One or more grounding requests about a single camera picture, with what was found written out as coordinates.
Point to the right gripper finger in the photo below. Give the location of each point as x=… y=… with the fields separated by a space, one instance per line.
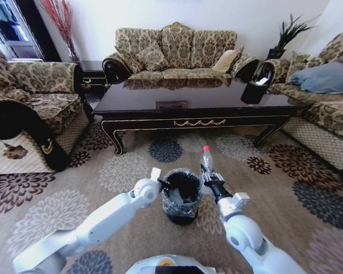
x=217 y=176
x=205 y=172

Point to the clear bottle with red cap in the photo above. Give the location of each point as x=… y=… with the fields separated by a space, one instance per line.
x=207 y=160

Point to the black trash bin with liner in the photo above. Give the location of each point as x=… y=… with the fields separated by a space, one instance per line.
x=183 y=211

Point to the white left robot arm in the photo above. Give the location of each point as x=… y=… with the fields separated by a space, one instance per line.
x=108 y=217

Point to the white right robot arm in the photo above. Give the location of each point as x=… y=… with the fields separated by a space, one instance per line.
x=245 y=228

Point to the white crumpled trash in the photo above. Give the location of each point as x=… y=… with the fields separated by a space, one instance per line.
x=175 y=197

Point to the dark glossy coffee table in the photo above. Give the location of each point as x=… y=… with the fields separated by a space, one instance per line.
x=188 y=97

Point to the white robot front shell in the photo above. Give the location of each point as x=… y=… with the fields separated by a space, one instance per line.
x=171 y=265

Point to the flower patterned beige rug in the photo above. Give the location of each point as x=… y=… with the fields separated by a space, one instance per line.
x=74 y=194

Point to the black tissue box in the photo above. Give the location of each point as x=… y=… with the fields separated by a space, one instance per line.
x=253 y=91

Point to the gold throw pillow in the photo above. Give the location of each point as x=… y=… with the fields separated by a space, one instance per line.
x=227 y=61

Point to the dark wooden side table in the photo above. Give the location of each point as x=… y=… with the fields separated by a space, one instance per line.
x=91 y=81

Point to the floral patterned three-seat sofa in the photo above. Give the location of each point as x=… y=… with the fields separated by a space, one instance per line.
x=177 y=51

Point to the floral patterned sofa with blanket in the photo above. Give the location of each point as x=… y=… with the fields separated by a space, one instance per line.
x=326 y=114

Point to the floral patterned throw pillow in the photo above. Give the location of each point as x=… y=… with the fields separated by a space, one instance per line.
x=151 y=58

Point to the floral square throw pillow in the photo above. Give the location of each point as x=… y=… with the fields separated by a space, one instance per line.
x=300 y=64

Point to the blue-grey cushion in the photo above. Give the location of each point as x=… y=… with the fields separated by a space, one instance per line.
x=323 y=78

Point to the floral patterned armchair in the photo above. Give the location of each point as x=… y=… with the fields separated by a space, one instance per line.
x=31 y=94

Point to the green potted plant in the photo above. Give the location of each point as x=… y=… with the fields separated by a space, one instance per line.
x=288 y=34

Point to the red dried branches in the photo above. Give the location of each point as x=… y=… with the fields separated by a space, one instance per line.
x=63 y=25

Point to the bright window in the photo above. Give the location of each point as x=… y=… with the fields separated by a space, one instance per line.
x=8 y=28

